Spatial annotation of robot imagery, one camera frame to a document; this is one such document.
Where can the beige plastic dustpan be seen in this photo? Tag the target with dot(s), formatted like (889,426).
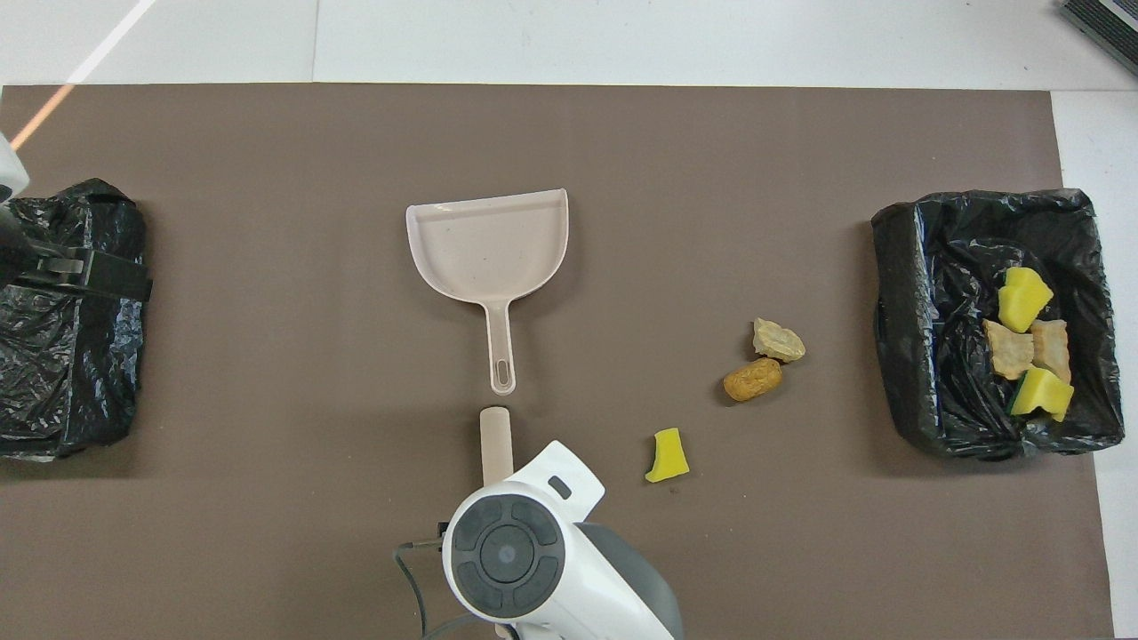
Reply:
(489,249)

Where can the brown potato-shaped lump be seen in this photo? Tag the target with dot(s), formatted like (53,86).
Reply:
(752,380)

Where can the dark grey ribbed device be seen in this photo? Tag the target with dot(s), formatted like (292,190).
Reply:
(1107,22)

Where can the yellow green sponge piece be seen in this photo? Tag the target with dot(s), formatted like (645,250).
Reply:
(667,456)
(1022,300)
(1042,394)

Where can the bin lined with black bag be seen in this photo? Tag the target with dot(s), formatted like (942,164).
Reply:
(907,267)
(89,400)

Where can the brown paper table mat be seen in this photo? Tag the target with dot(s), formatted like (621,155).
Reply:
(711,178)

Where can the beige hand brush black bristles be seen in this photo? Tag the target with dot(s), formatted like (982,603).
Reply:
(495,440)

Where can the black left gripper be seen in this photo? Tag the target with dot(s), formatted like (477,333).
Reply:
(16,249)

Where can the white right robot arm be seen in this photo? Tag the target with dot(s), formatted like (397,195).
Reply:
(533,569)

